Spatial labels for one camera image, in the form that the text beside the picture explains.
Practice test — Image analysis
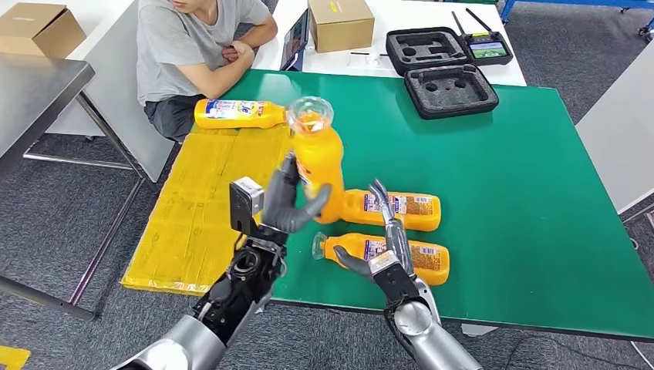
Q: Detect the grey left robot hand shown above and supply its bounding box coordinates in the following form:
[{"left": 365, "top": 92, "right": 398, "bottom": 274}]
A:
[{"left": 260, "top": 153, "right": 334, "bottom": 236}]

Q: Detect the orange detergent bottle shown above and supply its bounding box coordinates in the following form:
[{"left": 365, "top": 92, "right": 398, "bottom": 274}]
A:
[
  {"left": 287, "top": 96, "right": 346, "bottom": 226},
  {"left": 312, "top": 232, "right": 451, "bottom": 287},
  {"left": 341, "top": 189, "right": 442, "bottom": 232},
  {"left": 194, "top": 98, "right": 288, "bottom": 130}
]

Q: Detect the plain cardboard box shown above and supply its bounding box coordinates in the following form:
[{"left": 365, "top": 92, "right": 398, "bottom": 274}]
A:
[{"left": 0, "top": 2, "right": 87, "bottom": 59}]

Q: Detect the yellow floor marker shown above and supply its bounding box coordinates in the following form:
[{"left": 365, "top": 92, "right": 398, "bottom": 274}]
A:
[{"left": 0, "top": 345, "right": 31, "bottom": 370}]

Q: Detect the cardboard box with yellow label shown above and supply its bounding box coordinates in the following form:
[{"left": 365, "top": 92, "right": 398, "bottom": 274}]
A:
[{"left": 307, "top": 0, "right": 376, "bottom": 54}]

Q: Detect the seated person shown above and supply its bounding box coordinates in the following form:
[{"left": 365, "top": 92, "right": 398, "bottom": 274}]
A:
[{"left": 136, "top": 0, "right": 278, "bottom": 143}]

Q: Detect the open black foam case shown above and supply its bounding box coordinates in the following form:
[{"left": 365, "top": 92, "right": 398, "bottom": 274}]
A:
[{"left": 385, "top": 26, "right": 501, "bottom": 121}]

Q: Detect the steel table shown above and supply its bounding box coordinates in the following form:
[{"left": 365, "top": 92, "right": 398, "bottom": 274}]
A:
[{"left": 0, "top": 52, "right": 160, "bottom": 323}]

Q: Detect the black remote controller with screen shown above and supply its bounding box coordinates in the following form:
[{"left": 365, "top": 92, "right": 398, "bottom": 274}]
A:
[{"left": 451, "top": 7, "right": 514, "bottom": 67}]

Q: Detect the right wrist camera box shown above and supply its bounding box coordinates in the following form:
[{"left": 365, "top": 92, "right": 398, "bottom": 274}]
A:
[{"left": 367, "top": 249, "right": 423, "bottom": 308}]

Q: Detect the dark tablet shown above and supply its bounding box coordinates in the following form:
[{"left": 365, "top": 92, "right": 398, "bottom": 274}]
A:
[{"left": 279, "top": 7, "right": 311, "bottom": 72}]

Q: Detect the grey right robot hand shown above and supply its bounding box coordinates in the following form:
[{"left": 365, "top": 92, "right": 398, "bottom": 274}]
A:
[{"left": 332, "top": 178, "right": 416, "bottom": 282}]

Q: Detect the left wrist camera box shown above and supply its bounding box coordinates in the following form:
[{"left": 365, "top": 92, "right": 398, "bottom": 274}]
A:
[{"left": 228, "top": 177, "right": 265, "bottom": 237}]

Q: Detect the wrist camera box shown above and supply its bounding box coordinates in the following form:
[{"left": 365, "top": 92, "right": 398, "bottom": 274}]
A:
[
  {"left": 228, "top": 177, "right": 265, "bottom": 237},
  {"left": 367, "top": 249, "right": 423, "bottom": 308}
]

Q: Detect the small clear plastic item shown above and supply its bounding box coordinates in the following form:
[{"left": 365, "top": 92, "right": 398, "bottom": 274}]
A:
[{"left": 346, "top": 49, "right": 389, "bottom": 67}]

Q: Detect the long white table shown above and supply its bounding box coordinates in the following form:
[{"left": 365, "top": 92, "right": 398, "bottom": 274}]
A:
[{"left": 250, "top": 0, "right": 528, "bottom": 88}]

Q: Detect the blue metal rack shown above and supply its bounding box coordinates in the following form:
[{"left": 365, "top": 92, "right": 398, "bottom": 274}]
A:
[{"left": 499, "top": 0, "right": 654, "bottom": 24}]

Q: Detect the yellow plastic sheet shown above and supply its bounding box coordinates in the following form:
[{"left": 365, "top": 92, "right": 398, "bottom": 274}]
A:
[{"left": 120, "top": 122, "right": 295, "bottom": 298}]

